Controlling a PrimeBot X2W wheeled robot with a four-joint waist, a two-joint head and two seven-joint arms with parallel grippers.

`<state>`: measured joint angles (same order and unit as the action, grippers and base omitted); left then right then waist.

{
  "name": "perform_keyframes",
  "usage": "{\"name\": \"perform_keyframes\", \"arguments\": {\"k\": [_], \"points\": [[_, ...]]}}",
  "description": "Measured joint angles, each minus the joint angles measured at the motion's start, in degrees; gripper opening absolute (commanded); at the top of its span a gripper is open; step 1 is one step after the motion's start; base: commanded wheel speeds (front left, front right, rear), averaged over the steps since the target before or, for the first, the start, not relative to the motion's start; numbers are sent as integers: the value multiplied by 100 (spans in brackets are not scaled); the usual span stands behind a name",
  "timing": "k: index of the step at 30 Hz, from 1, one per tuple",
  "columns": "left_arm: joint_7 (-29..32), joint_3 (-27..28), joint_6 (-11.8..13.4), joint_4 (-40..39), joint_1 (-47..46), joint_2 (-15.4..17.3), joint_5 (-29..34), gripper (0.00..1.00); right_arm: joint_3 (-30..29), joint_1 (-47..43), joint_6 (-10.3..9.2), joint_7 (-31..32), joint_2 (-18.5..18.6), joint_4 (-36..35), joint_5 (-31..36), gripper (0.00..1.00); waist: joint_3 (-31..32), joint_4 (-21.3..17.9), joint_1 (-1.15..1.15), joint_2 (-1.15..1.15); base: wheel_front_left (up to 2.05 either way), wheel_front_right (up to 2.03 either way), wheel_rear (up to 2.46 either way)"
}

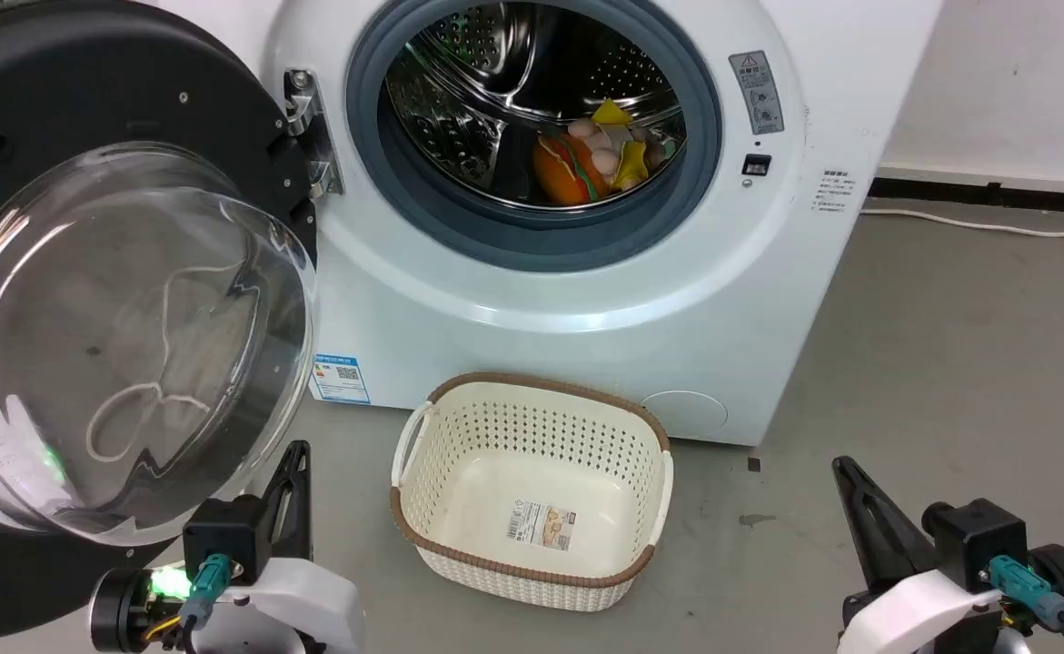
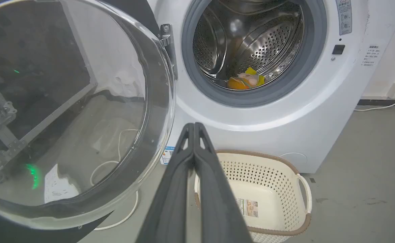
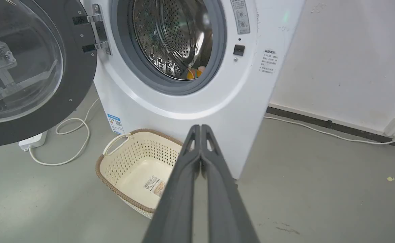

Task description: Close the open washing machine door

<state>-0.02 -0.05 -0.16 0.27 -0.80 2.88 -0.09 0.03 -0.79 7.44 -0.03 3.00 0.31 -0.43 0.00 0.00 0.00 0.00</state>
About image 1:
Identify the stainless steel washer drum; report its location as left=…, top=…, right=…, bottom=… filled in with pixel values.
left=384, top=0, right=688, bottom=213

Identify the grey warning sticker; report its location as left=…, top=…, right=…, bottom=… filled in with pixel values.
left=728, top=50, right=786, bottom=136

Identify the round filter cover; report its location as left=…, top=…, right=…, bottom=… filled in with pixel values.
left=637, top=390, right=730, bottom=443

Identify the teal plug cable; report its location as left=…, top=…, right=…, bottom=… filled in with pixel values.
left=175, top=551, right=229, bottom=639
left=988, top=555, right=1064, bottom=654

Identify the black round glass washer door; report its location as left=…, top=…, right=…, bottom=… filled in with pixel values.
left=0, top=0, right=320, bottom=642

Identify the orange hamburger plush toy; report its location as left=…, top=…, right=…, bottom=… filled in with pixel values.
left=532, top=134, right=611, bottom=206

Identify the chrome door hinge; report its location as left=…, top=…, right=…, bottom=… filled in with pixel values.
left=283, top=68, right=346, bottom=199

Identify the right teal plug cable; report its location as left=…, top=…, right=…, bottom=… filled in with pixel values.
left=988, top=555, right=1064, bottom=654

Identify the small printed text label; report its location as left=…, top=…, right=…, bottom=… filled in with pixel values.
left=809, top=168, right=853, bottom=215

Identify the doll with yellow clothes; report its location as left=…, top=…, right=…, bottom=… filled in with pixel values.
left=568, top=97, right=652, bottom=193

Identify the white front-load washing machine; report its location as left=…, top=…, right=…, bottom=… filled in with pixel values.
left=264, top=0, right=946, bottom=448

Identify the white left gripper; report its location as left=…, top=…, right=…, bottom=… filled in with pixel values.
left=89, top=440, right=367, bottom=654

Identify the cream plastic laundry basket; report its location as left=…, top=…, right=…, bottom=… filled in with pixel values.
left=390, top=371, right=676, bottom=614

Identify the basket product sticker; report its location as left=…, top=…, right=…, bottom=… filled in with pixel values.
left=505, top=499, right=581, bottom=553

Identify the left teal plug cable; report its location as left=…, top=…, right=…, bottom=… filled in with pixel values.
left=175, top=551, right=229, bottom=639

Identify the black wall baseboard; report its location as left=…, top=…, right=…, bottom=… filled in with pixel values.
left=867, top=176, right=1064, bottom=217

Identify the white floor cable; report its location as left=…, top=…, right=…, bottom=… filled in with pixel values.
left=860, top=207, right=1064, bottom=240

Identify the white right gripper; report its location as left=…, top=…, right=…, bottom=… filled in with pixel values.
left=832, top=456, right=1064, bottom=654

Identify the blue white energy label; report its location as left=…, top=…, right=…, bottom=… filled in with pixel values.
left=311, top=353, right=373, bottom=406

